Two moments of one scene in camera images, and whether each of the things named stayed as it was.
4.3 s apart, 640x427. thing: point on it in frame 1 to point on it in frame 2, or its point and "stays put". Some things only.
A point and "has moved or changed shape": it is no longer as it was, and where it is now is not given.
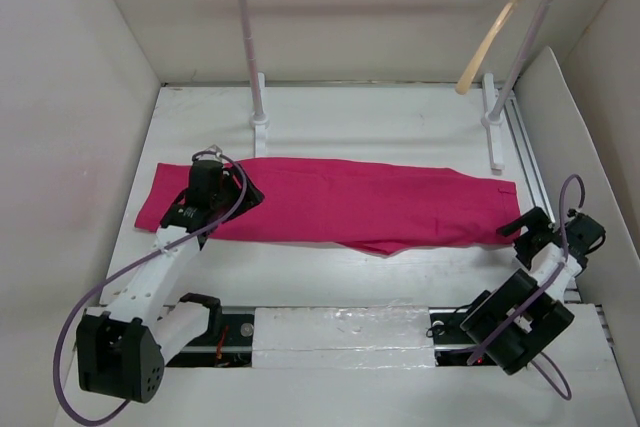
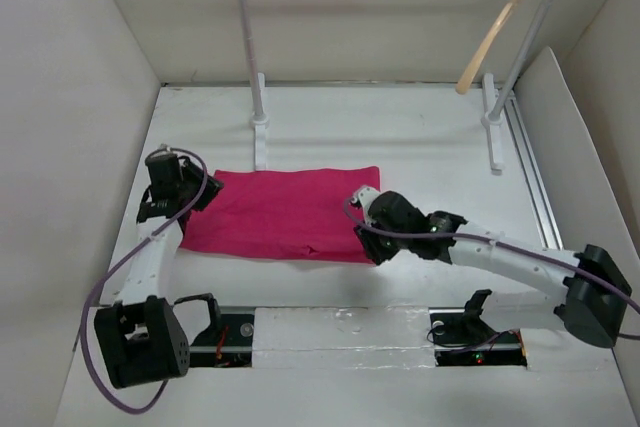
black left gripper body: [226, 200] to [193, 180]
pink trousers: [385, 207] has moved or changed shape
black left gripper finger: [252, 196] to [213, 187]
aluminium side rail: [531, 162] stays put
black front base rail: [235, 348] stays put
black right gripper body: [524, 244] to [382, 246]
